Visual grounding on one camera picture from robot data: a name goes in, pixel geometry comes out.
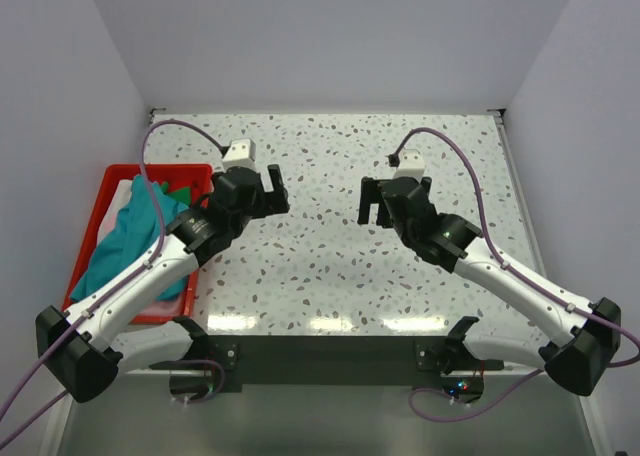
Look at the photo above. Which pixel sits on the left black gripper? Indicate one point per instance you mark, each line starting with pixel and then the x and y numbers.
pixel 272 202

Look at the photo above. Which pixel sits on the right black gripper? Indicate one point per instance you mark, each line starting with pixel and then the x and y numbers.
pixel 370 194

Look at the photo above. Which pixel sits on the teal t shirt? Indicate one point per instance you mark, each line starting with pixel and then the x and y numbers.
pixel 137 230

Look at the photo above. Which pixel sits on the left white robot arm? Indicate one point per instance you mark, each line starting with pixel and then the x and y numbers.
pixel 85 347

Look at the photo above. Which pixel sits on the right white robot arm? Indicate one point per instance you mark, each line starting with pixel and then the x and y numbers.
pixel 581 336

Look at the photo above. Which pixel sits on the red plastic bin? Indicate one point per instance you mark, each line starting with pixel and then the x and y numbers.
pixel 195 176

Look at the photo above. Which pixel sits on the green and red garment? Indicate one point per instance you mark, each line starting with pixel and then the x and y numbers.
pixel 178 191

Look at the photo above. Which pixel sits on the white t shirt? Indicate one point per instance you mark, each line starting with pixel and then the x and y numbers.
pixel 119 200

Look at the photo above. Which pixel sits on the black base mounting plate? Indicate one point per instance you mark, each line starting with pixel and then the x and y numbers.
pixel 232 361

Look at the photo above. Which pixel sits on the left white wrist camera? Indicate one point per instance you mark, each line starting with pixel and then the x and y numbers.
pixel 240 153

